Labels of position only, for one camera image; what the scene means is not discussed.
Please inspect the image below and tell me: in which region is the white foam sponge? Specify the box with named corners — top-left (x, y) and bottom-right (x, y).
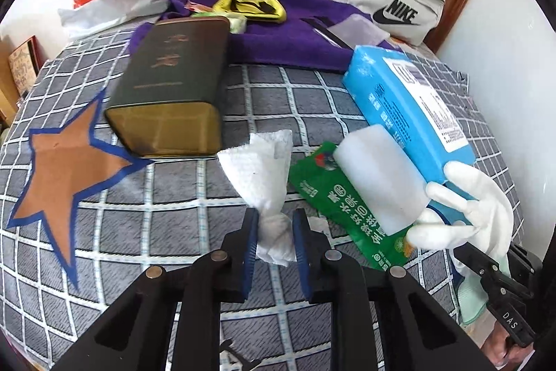
top-left (332, 124), bottom-right (431, 236)

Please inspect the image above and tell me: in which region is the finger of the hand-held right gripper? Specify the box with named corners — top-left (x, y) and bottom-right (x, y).
top-left (452, 243), bottom-right (512, 285)

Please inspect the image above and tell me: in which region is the brown picture frame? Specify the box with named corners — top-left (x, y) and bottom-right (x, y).
top-left (8, 35), bottom-right (42, 96)

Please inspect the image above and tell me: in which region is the white tissue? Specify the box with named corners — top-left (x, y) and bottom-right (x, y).
top-left (216, 129), bottom-right (296, 267)

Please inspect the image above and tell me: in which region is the dark green tin box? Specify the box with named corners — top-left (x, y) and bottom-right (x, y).
top-left (104, 17), bottom-right (231, 160)

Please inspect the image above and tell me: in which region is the person's right hand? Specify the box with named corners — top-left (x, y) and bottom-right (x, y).
top-left (480, 321), bottom-right (537, 369)

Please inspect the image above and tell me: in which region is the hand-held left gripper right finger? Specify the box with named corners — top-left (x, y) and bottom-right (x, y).
top-left (292, 208), bottom-right (496, 371)

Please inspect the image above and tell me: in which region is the purple towel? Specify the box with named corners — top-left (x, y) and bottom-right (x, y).
top-left (130, 0), bottom-right (392, 73)

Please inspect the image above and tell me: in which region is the orange candy wrapper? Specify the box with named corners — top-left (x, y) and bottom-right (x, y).
top-left (185, 0), bottom-right (213, 15)

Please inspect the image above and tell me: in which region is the green printed packet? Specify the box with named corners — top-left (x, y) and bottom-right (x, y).
top-left (287, 142), bottom-right (418, 269)

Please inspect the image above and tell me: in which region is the grey plaid blanket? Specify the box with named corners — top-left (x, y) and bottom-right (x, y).
top-left (0, 21), bottom-right (522, 371)

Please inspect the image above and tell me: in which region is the blue wet wipes pack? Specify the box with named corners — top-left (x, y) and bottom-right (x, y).
top-left (342, 45), bottom-right (476, 186)

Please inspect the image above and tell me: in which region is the wooden furniture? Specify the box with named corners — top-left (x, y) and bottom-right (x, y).
top-left (0, 38), bottom-right (20, 128)

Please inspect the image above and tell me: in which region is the mint green cloth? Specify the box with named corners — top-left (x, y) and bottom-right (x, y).
top-left (452, 253), bottom-right (513, 326)

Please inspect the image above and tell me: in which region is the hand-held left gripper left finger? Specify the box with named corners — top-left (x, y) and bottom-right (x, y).
top-left (52, 207), bottom-right (260, 371)

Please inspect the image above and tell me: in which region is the white glove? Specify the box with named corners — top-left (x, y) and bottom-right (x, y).
top-left (406, 161), bottom-right (515, 261)

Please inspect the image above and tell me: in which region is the yellow black pouch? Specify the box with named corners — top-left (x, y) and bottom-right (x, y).
top-left (212, 0), bottom-right (287, 25)

